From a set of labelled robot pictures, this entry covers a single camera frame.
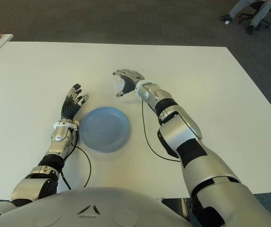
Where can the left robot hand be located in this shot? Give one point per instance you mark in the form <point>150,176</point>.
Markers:
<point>70,106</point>

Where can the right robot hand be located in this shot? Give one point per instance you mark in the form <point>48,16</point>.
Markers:
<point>131,79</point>

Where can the white charger block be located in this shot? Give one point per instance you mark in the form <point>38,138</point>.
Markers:
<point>117,83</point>

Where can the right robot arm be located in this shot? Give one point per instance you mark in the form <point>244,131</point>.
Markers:
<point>196,160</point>

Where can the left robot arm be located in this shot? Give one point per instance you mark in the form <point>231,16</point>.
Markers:
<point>55,142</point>

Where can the blue plastic plate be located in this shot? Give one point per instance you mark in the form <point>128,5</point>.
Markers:
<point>104,130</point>

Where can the grey robot torso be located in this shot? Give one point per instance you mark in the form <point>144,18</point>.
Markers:
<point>90,208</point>

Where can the black office chair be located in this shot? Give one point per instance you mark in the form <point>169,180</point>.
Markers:
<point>246,16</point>

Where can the dark stand under table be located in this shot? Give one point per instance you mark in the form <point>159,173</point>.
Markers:
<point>175,208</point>

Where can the seated person grey trousers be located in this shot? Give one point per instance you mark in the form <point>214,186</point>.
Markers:
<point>260,13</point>

